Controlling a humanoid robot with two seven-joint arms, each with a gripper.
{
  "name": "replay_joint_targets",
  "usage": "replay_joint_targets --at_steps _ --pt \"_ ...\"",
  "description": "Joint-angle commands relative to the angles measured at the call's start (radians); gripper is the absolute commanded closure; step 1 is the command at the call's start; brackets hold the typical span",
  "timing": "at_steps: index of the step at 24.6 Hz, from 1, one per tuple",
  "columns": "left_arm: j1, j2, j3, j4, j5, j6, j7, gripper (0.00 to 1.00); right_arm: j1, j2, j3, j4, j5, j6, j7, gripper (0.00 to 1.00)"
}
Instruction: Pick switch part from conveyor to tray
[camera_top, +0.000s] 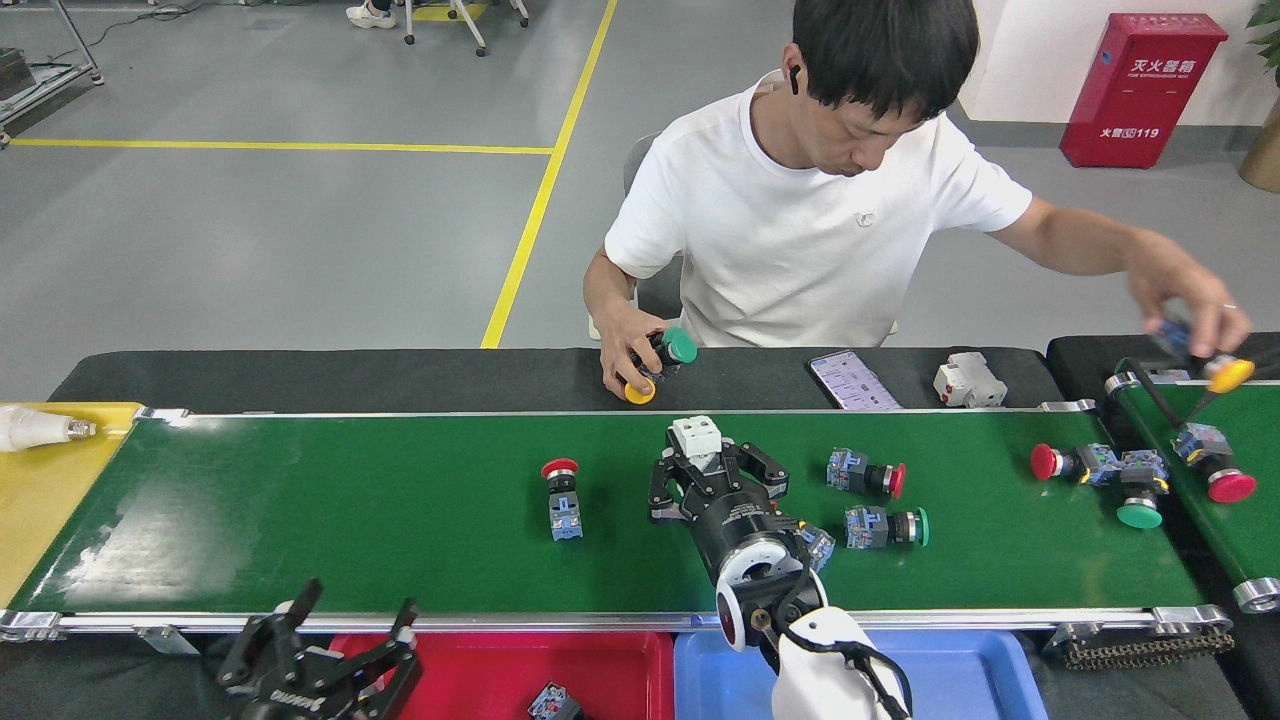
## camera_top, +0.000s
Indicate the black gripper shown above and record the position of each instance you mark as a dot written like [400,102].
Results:
[735,515]
[295,700]

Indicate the white circuit breaker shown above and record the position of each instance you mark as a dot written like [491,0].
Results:
[968,382]
[695,438]

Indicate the green mushroom push button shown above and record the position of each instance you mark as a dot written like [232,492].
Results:
[1140,514]
[866,527]
[681,346]

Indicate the blue grey push button switch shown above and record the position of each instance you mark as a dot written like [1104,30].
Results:
[553,703]

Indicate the person's right forearm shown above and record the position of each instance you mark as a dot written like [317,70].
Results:
[608,300]

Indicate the red plastic tray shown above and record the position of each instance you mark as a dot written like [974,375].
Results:
[480,670]

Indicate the green conveyor belt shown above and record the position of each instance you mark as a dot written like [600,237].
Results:
[1220,540]
[400,520]

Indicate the blue plastic tray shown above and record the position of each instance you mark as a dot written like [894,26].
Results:
[960,680]

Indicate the yellow plastic tray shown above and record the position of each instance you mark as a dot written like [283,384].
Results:
[40,510]

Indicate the person's right hand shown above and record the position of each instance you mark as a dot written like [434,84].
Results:
[622,345]

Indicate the person's left hand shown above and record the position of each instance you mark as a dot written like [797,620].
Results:
[1190,290]

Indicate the smartphone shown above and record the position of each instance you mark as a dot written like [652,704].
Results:
[853,380]

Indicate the grey office chair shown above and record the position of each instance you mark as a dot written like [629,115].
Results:
[660,295]

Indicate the person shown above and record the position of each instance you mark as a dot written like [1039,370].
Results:
[800,230]
[370,15]

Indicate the white light bulb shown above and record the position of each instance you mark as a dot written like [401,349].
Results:
[30,428]

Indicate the red fire extinguisher cabinet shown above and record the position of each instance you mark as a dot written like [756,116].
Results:
[1140,100]

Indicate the metal rack cart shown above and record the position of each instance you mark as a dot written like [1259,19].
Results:
[40,90]

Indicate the potted plant in brass pot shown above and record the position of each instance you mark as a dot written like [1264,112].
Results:
[1265,150]

